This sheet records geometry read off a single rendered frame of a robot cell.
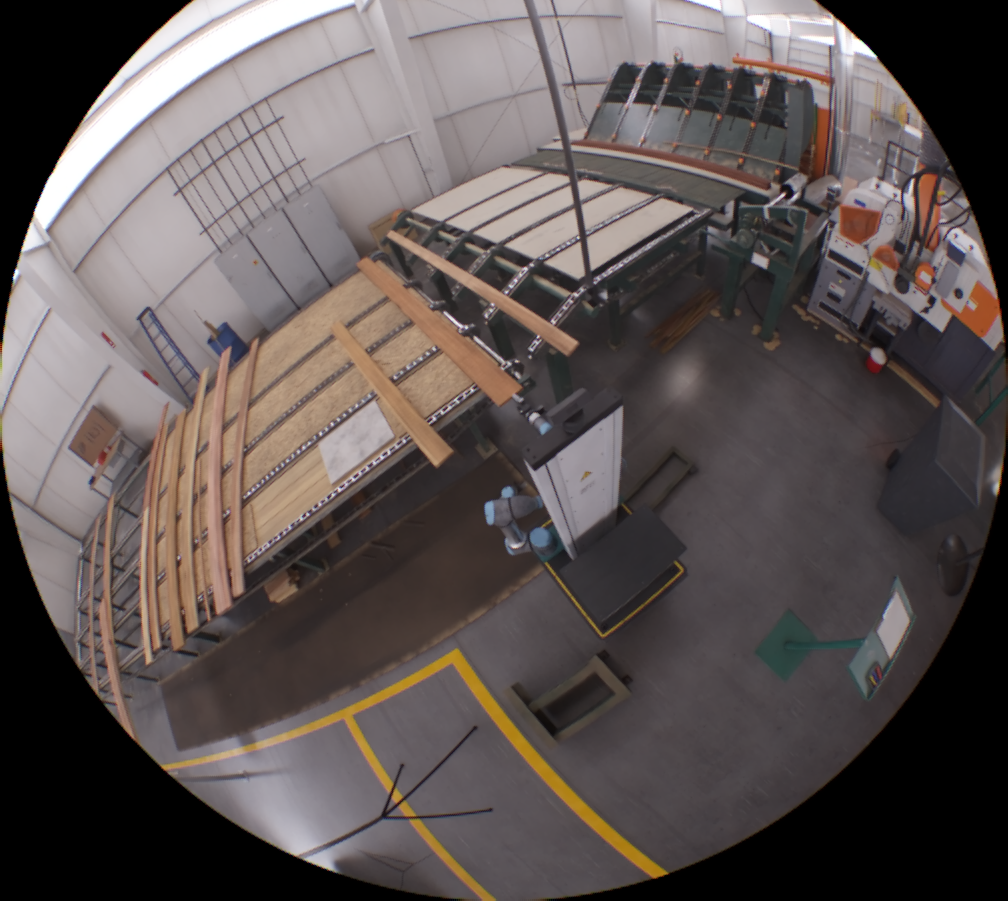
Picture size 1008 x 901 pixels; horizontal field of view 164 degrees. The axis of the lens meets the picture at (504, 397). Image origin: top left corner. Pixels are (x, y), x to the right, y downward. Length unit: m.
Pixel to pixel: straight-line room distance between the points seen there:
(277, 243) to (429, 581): 6.23
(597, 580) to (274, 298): 7.09
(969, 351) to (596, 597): 4.74
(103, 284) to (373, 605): 7.91
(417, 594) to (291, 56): 8.52
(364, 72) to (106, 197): 5.60
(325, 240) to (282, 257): 0.90
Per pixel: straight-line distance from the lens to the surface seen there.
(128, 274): 8.55
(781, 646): 2.97
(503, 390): 2.35
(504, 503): 1.74
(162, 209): 8.12
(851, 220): 4.32
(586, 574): 1.81
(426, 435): 2.36
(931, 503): 3.34
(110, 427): 10.22
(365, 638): 3.24
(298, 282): 7.46
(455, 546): 2.93
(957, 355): 5.13
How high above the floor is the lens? 2.64
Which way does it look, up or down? 50 degrees down
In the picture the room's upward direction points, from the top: 23 degrees counter-clockwise
